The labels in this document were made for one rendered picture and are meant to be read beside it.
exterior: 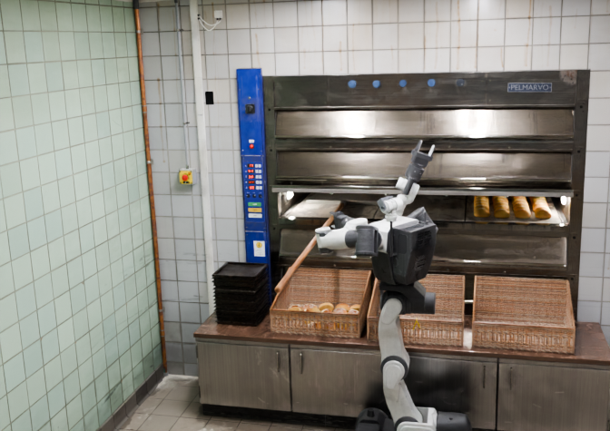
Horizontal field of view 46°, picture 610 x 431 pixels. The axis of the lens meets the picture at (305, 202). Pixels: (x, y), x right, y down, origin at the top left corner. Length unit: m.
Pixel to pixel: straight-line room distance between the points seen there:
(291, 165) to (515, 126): 1.39
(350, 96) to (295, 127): 0.40
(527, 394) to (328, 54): 2.29
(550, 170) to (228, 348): 2.21
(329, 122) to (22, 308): 2.08
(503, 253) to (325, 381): 1.34
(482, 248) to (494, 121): 0.79
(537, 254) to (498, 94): 1.00
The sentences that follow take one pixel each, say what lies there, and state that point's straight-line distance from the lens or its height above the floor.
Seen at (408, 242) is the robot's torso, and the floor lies 1.34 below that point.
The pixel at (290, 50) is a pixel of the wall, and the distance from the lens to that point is 4.54.
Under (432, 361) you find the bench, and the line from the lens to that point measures 4.27.
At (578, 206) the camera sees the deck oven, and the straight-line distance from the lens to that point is 4.56.
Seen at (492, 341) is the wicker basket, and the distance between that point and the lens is 4.26.
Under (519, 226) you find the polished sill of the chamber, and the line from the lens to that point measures 4.55.
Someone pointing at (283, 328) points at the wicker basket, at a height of 0.59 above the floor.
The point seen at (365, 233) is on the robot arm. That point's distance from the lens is 3.48.
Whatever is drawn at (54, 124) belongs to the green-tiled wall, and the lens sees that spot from 4.00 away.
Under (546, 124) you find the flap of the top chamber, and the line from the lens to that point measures 4.45.
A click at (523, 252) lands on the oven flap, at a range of 4.60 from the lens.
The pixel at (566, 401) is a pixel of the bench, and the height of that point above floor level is 0.32.
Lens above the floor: 2.31
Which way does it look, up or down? 13 degrees down
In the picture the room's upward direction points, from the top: 2 degrees counter-clockwise
